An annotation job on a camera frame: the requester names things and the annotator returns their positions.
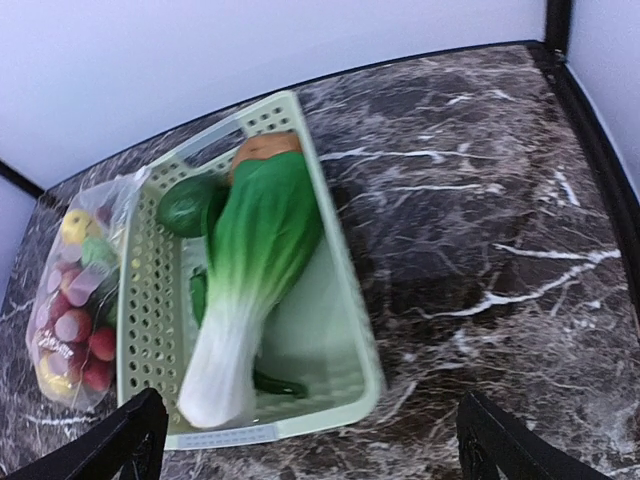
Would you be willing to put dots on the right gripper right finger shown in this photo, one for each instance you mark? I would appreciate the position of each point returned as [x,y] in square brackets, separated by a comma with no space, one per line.
[493,443]

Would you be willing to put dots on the brown potato toy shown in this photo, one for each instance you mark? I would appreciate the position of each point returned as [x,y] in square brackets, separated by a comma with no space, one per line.
[264,146]

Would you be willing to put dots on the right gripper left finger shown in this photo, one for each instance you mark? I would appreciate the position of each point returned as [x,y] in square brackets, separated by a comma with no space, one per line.
[129,443]

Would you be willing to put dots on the dark green avocado toy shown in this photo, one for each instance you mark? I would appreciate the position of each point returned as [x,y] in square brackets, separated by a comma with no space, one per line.
[179,210]

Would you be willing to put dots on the left black frame post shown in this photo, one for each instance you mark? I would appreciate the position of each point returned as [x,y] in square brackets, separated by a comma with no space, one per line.
[20,181]

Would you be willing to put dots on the right black frame post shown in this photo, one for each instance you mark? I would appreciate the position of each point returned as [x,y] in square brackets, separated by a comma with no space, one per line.
[588,51]

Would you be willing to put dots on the yellow lemon toy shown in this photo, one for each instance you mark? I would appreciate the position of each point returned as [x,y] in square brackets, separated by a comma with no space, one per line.
[78,225]

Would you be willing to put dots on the black frame post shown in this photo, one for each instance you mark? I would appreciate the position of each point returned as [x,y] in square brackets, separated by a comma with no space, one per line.
[588,51]
[20,181]

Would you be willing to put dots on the bok choy toy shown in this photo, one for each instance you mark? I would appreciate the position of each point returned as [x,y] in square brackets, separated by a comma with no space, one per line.
[257,250]

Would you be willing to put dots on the pale green plastic basket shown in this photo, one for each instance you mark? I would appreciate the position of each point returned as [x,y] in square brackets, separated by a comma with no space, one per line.
[319,334]

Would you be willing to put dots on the clear zip top bag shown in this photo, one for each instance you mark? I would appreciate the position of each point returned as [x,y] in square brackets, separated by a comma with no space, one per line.
[111,204]

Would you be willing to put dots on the light green bitter gourd toy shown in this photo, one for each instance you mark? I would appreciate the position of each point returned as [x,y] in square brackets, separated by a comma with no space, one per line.
[98,251]

